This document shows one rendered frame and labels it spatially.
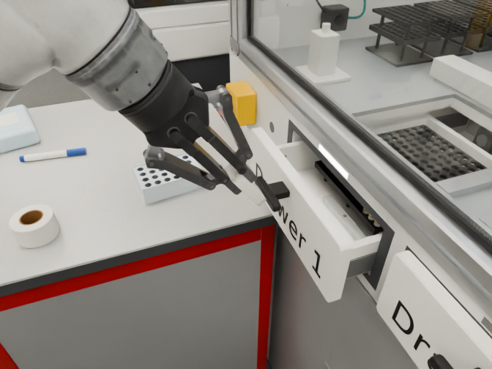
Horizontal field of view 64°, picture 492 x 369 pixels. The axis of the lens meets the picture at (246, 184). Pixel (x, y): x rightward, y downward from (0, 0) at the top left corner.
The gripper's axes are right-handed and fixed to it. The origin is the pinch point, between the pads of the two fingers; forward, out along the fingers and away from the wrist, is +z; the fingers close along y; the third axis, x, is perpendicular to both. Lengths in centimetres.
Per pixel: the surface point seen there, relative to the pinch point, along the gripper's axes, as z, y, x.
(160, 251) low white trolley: 8.5, -21.0, 9.9
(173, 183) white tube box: 7.2, -13.6, 21.4
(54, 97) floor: 46, -96, 252
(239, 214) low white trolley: 15.6, -7.2, 11.9
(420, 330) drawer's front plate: 11.5, 6.1, -23.8
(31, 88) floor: 37, -109, 274
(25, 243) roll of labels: -6.4, -36.5, 16.6
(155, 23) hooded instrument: 2, 1, 80
